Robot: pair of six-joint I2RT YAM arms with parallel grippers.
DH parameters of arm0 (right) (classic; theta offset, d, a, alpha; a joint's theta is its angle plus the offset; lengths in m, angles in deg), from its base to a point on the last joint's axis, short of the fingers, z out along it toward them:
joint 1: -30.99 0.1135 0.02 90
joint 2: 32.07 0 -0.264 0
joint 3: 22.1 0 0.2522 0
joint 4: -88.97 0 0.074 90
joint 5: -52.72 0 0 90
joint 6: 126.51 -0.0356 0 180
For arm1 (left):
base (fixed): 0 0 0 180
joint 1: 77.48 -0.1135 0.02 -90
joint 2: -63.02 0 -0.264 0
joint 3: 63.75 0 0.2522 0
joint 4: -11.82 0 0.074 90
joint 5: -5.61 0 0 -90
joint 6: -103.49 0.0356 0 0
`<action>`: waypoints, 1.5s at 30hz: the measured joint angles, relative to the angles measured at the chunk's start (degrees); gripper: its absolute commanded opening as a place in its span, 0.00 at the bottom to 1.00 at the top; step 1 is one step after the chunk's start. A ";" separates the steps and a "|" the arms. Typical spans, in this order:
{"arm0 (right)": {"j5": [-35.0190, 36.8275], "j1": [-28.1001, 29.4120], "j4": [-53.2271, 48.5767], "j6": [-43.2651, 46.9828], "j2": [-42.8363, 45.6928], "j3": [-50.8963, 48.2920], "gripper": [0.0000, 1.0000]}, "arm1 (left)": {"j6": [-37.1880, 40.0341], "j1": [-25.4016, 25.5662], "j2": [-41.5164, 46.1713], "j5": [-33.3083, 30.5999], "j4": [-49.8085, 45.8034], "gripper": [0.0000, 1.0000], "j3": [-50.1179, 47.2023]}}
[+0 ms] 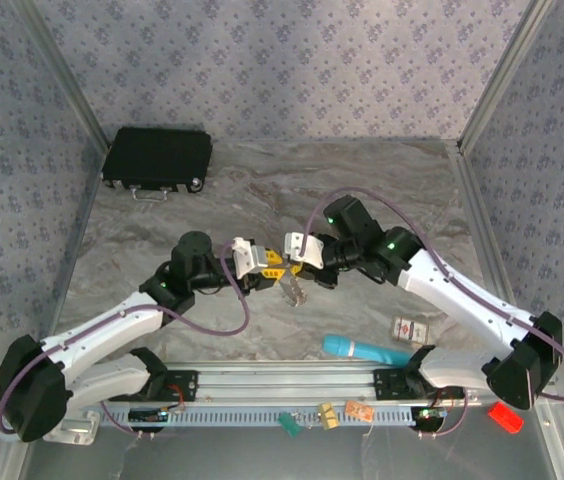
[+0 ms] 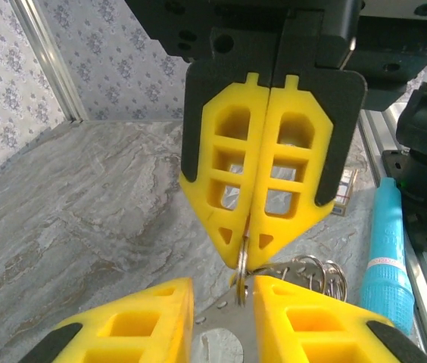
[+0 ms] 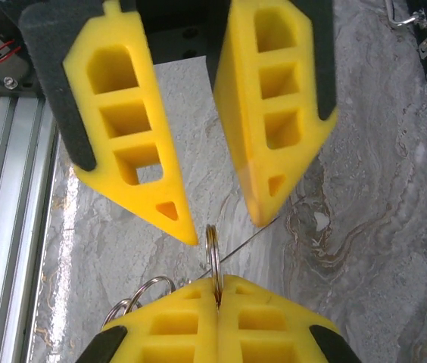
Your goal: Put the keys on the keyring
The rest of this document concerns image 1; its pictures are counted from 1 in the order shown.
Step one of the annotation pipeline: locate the clear plastic bag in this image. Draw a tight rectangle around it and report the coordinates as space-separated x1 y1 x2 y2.
279 277 311 308

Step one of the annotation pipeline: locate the blue flashlight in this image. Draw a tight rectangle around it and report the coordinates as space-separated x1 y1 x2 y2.
323 329 413 367

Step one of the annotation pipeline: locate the playing card box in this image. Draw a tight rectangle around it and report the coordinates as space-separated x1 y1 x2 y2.
390 316 433 346

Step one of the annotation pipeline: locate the yellow tag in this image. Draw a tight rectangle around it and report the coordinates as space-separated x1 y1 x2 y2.
315 401 339 431

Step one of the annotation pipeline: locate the green tag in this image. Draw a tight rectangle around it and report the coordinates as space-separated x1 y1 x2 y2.
278 411 302 440

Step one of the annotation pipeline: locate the orange tag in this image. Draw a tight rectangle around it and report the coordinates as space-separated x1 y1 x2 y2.
344 399 376 423

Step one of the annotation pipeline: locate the left circuit board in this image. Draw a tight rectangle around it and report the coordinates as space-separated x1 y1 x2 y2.
128 407 186 427

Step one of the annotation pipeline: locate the circuit board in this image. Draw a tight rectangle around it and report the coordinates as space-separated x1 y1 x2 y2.
411 405 448 432
128 407 186 427

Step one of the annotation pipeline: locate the right circuit board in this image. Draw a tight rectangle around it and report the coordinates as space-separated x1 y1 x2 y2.
411 405 448 432

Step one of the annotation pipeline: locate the red plastic block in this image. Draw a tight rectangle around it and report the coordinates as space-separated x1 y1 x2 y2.
486 400 526 435

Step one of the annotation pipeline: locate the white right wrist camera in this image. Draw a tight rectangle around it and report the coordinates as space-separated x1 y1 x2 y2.
283 231 325 269

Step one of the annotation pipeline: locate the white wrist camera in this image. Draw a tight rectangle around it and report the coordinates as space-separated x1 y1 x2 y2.
283 231 325 269
230 237 270 277

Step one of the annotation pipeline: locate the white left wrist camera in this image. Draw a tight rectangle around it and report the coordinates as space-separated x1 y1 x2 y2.
230 237 270 277

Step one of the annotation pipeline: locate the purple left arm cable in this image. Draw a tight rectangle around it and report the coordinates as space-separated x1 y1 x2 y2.
0 242 252 444

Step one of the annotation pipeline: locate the black case with handle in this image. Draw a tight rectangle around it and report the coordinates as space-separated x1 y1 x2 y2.
100 126 214 201

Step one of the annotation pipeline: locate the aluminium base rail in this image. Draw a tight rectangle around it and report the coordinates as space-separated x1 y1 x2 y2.
81 362 561 406

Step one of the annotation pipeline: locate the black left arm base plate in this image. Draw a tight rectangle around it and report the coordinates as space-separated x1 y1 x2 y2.
134 368 199 403

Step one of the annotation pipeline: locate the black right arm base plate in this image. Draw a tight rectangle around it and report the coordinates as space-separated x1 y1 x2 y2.
372 368 466 401

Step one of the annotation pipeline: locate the slotted grey cable duct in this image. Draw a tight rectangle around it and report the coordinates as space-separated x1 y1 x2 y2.
96 403 418 427

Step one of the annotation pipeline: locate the clear plastic bracket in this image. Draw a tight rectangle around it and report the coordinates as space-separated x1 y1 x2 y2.
44 409 101 445

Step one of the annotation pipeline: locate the aluminium frame post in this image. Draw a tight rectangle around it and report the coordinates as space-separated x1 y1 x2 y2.
11 0 114 151
456 0 556 154

